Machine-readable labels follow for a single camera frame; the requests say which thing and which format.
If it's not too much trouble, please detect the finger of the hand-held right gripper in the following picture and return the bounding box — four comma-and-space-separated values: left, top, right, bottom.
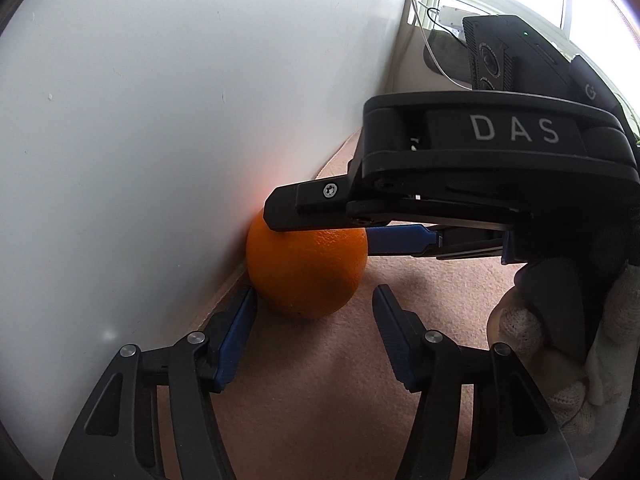
263, 157, 521, 234
365, 224, 517, 266

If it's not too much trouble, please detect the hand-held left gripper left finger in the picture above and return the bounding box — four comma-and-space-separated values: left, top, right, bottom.
52, 286, 259, 480

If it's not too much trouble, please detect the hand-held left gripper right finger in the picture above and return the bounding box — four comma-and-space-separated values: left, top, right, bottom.
372, 284, 581, 480

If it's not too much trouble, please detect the smooth orange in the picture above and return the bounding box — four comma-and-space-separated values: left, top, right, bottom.
246, 209, 369, 320

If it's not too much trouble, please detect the person's right hand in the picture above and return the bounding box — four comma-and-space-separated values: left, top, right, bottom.
487, 257, 640, 456

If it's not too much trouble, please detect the white charger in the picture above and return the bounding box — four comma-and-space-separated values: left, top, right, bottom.
439, 6, 469, 32

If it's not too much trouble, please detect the white cable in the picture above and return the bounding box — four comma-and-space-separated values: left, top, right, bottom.
403, 0, 474, 89

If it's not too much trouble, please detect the black cable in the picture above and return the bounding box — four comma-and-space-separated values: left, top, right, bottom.
412, 4, 463, 39

